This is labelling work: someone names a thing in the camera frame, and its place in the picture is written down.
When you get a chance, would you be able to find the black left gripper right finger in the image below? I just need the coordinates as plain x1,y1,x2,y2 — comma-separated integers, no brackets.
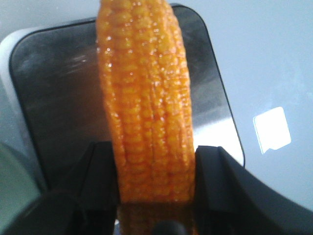
195,146,313,235

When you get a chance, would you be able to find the green round plate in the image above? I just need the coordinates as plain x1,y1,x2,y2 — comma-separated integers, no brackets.
0,143,41,233

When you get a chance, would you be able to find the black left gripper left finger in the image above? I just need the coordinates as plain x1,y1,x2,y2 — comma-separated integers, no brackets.
1,141,118,235

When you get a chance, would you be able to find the digital kitchen scale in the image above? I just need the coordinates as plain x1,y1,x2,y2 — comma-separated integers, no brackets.
0,2,245,188

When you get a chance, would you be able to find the orange corn cob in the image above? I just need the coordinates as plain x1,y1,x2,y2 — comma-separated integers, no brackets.
96,0,196,235

